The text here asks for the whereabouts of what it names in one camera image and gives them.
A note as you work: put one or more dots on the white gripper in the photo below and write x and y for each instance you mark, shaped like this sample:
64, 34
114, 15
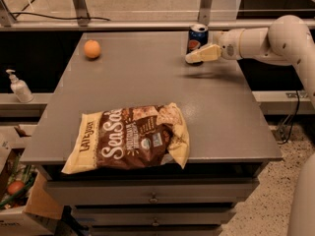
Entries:
229, 45

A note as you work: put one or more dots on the blue pepsi can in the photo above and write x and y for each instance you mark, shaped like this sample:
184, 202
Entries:
197, 36

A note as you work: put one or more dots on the orange fruit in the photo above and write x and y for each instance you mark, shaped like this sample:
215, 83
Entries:
92, 49

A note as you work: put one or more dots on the brown chip bag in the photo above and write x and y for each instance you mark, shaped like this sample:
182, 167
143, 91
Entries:
130, 138

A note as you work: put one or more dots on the red tomato in box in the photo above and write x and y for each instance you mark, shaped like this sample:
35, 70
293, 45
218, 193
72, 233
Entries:
15, 187

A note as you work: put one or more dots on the grey drawer cabinet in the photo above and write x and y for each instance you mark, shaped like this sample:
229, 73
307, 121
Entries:
230, 141

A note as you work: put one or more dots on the white pump sanitizer bottle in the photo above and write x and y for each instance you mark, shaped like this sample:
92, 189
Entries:
19, 87

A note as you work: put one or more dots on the cardboard box with produce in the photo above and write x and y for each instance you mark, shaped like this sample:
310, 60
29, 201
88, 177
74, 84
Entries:
32, 212

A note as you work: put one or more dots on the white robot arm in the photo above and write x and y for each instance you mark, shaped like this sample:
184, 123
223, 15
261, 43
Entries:
287, 41

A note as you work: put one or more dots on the metal railing frame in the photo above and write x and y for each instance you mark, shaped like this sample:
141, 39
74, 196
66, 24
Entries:
84, 15

